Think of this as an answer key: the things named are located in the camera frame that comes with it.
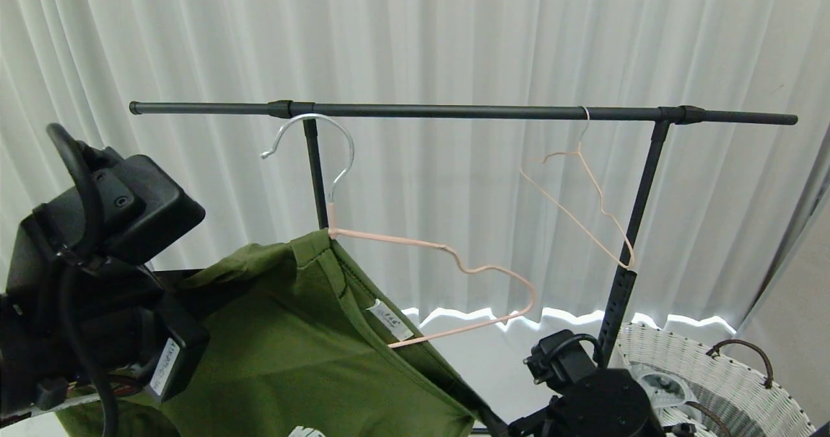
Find pink clothes hanger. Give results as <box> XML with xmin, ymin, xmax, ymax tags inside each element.
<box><xmin>259</xmin><ymin>113</ymin><xmax>538</xmax><ymax>349</ymax></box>
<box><xmin>519</xmin><ymin>106</ymin><xmax>638</xmax><ymax>273</ymax></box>

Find black cable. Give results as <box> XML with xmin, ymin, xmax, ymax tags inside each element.
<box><xmin>45</xmin><ymin>122</ymin><xmax>121</xmax><ymax>437</ymax></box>
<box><xmin>551</xmin><ymin>333</ymin><xmax>606</xmax><ymax>368</ymax></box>

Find black clothes rack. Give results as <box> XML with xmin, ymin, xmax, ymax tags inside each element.
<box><xmin>128</xmin><ymin>99</ymin><xmax>800</xmax><ymax>368</ymax></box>

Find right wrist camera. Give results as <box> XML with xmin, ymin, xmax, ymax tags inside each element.
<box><xmin>523</xmin><ymin>330</ymin><xmax>600</xmax><ymax>392</ymax></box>

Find green printed shirt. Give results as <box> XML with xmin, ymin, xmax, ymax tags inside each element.
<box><xmin>55</xmin><ymin>229</ymin><xmax>478</xmax><ymax>437</ymax></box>

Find white curtain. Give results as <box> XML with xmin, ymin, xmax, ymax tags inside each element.
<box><xmin>0</xmin><ymin>0</ymin><xmax>830</xmax><ymax>335</ymax></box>

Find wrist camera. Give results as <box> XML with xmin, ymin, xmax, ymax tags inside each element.
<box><xmin>6</xmin><ymin>140</ymin><xmax>207</xmax><ymax>295</ymax></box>
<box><xmin>523</xmin><ymin>330</ymin><xmax>600</xmax><ymax>392</ymax></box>

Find white laundry basket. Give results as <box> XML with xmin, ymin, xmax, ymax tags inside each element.
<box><xmin>610</xmin><ymin>322</ymin><xmax>818</xmax><ymax>437</ymax></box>

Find pale grey garment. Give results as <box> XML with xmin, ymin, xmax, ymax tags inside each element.
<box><xmin>632</xmin><ymin>362</ymin><xmax>689</xmax><ymax>412</ymax></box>

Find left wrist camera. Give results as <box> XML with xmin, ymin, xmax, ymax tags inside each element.
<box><xmin>6</xmin><ymin>140</ymin><xmax>207</xmax><ymax>295</ymax></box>

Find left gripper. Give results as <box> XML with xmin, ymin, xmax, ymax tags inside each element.
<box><xmin>39</xmin><ymin>293</ymin><xmax>210</xmax><ymax>413</ymax></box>

